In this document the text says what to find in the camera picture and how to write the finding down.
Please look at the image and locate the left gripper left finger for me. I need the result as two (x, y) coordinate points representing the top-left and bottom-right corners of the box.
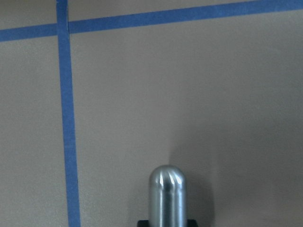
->
(137, 220), (149, 227)

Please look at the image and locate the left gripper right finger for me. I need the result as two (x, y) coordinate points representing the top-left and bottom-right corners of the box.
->
(187, 219), (198, 227)

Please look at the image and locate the steel muddler black tip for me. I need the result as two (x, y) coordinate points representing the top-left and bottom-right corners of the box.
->
(149, 165), (187, 227)

